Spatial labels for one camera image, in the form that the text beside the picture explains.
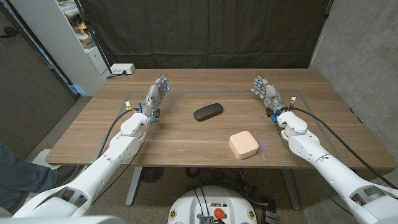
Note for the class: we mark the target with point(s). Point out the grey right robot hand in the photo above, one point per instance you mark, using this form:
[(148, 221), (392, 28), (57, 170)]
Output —
[(270, 93)]

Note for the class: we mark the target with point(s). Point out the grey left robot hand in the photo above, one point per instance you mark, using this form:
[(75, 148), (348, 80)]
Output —
[(155, 96)]

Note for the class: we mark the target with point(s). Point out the pink square jewelry box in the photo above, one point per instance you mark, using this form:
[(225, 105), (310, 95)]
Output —
[(244, 143)]

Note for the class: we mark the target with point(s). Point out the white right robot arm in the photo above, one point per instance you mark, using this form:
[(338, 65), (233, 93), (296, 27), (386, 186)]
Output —
[(329, 171)]

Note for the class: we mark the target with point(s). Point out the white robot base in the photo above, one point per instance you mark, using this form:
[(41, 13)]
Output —
[(186, 205)]

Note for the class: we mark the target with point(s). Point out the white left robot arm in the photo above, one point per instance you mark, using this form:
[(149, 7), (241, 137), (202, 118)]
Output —
[(109, 161)]

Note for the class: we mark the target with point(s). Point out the black glasses case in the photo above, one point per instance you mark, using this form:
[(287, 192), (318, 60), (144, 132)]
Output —
[(208, 112)]

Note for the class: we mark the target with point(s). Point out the small cardboard box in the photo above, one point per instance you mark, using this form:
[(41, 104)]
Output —
[(87, 41)]

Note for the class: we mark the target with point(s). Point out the white power strip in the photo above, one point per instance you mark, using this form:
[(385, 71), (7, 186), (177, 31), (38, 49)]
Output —
[(122, 68)]

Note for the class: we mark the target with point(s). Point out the grey tape outline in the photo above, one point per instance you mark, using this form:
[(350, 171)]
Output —
[(211, 92)]

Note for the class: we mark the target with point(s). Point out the black backdrop curtain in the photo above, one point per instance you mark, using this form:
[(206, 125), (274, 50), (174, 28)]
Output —
[(202, 31)]

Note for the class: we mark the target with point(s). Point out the black stand pole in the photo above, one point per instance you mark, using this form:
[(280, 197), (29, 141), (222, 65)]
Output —
[(95, 40)]

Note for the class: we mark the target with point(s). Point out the grey table leg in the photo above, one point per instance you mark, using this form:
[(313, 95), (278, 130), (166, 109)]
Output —
[(133, 186), (292, 193)]

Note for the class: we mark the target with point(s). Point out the yellow toy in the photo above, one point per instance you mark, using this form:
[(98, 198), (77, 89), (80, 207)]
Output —
[(81, 28)]

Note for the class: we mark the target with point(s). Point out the white shelf unit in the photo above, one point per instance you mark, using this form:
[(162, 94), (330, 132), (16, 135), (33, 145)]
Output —
[(56, 40)]

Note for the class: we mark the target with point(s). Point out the dark grey shoe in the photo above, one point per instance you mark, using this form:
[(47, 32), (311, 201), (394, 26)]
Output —
[(65, 174)]

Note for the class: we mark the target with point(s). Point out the black power adapter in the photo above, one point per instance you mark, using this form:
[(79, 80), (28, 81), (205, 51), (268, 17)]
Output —
[(270, 214)]

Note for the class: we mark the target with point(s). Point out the white floor platform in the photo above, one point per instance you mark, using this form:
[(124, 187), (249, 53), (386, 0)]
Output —
[(43, 158)]

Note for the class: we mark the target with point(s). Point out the red emergency stop button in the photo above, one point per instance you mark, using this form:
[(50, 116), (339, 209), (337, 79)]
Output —
[(219, 213)]

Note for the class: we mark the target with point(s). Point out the person's leg in jeans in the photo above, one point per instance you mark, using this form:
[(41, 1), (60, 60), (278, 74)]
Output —
[(18, 174)]

